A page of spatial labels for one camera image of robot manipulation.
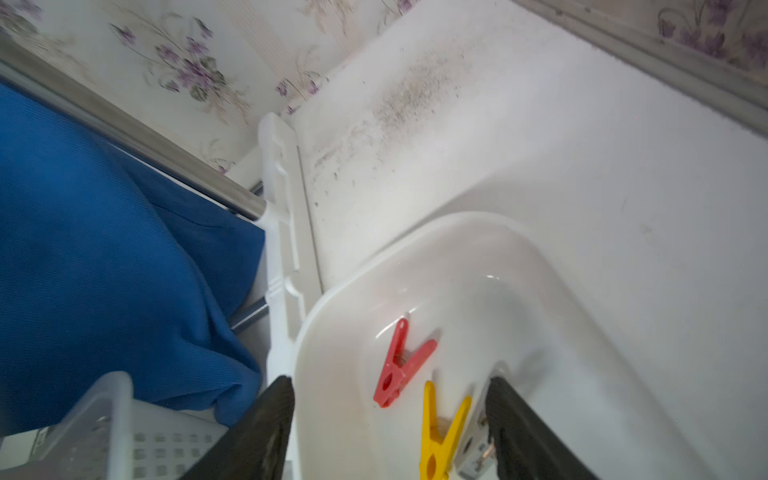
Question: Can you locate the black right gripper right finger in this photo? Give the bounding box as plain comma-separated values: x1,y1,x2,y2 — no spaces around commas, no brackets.
485,376,596,480

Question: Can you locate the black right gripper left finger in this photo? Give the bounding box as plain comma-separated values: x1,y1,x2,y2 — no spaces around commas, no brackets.
183,375,295,480

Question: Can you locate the grey clothespin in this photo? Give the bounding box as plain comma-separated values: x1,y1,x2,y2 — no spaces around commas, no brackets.
454,368,503,480

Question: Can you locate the yellow clothespin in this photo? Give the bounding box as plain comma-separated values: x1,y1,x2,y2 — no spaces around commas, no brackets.
419,381,472,480

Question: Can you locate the red clothespin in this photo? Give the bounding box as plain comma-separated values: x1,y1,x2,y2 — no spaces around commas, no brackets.
373,318,438,408

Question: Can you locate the blue tank top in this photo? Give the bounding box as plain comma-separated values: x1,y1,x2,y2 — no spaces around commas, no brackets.
1,87,265,435

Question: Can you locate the white perforated plastic basket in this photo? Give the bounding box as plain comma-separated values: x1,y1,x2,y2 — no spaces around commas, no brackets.
1,371,227,479

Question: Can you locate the white plastic tray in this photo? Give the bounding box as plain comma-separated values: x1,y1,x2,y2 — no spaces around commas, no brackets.
292,213,712,479

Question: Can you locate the white metal clothes rack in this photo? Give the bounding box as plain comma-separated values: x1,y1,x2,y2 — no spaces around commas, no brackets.
1,38,322,381

